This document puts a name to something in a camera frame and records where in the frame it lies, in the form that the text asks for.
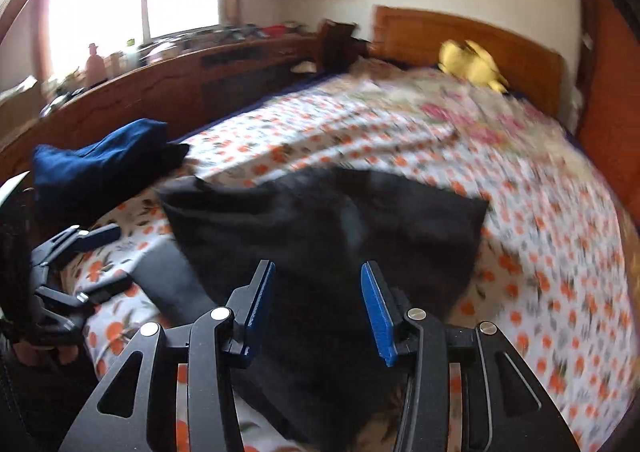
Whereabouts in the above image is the pink floral quilt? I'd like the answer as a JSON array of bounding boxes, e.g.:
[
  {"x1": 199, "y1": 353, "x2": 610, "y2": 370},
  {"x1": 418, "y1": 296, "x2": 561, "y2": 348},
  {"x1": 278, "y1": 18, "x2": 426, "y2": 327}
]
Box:
[{"x1": 348, "y1": 58, "x2": 602, "y2": 183}]

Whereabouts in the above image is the orange floral bed sheet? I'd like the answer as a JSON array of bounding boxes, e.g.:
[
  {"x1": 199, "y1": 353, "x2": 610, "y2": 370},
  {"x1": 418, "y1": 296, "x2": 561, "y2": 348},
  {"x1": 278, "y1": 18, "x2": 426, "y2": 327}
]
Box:
[{"x1": 60, "y1": 70, "x2": 640, "y2": 452}]

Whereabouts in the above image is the wooden desk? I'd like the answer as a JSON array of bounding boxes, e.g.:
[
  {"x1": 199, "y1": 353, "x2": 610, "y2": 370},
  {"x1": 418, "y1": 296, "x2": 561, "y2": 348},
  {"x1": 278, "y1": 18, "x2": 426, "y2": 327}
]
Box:
[{"x1": 1, "y1": 34, "x2": 317, "y2": 180}]

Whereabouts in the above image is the yellow plush toy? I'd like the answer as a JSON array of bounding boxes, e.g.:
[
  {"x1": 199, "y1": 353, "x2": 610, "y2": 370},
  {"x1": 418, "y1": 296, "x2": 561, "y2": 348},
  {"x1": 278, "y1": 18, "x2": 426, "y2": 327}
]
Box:
[{"x1": 438, "y1": 40, "x2": 509, "y2": 94}]

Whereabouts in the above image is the black jacket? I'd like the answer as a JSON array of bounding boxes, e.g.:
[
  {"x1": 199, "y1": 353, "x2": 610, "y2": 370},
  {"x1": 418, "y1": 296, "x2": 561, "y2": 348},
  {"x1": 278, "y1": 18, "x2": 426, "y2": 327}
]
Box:
[{"x1": 132, "y1": 167, "x2": 488, "y2": 451}]

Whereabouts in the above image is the pink bottle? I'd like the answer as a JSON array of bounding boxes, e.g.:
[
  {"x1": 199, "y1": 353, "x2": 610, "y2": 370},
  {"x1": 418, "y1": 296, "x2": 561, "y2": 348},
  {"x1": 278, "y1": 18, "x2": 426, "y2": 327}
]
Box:
[{"x1": 85, "y1": 43, "x2": 107, "y2": 89}]

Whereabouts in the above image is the wooden chair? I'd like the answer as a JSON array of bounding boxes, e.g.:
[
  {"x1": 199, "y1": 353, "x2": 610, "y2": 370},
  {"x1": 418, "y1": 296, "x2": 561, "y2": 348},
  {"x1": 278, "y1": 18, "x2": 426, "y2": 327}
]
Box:
[{"x1": 314, "y1": 18, "x2": 368, "y2": 74}]

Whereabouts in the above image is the wooden louvered wardrobe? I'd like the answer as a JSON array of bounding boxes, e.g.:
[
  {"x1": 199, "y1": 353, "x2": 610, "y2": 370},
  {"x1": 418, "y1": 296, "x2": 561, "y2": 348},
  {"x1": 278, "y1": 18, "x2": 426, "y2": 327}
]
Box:
[{"x1": 576, "y1": 0, "x2": 639, "y2": 223}]

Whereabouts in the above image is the folded blue garment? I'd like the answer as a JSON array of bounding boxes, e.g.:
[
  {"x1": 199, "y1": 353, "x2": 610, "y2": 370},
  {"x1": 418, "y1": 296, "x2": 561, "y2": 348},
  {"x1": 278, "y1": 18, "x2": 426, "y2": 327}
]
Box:
[{"x1": 32, "y1": 118, "x2": 190, "y2": 225}]

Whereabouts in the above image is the wooden headboard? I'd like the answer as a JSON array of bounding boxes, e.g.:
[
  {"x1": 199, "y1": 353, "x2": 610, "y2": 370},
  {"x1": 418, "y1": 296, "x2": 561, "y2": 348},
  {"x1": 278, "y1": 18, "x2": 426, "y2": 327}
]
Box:
[{"x1": 369, "y1": 5, "x2": 565, "y2": 117}]

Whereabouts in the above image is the red basket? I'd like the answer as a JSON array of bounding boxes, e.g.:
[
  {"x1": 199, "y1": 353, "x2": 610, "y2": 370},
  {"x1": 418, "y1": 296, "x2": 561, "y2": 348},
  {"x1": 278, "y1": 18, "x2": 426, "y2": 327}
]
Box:
[{"x1": 262, "y1": 25, "x2": 286, "y2": 37}]

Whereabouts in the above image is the cardboard box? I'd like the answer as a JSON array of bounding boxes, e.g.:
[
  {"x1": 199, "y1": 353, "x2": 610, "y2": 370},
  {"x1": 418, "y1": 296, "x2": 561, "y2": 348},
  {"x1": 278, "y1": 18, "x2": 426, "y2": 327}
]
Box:
[{"x1": 0, "y1": 74, "x2": 44, "y2": 139}]

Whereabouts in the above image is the person's left hand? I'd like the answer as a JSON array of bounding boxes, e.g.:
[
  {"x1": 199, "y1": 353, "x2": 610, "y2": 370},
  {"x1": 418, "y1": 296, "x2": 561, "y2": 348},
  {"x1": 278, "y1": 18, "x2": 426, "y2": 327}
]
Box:
[{"x1": 13, "y1": 340, "x2": 79, "y2": 366}]

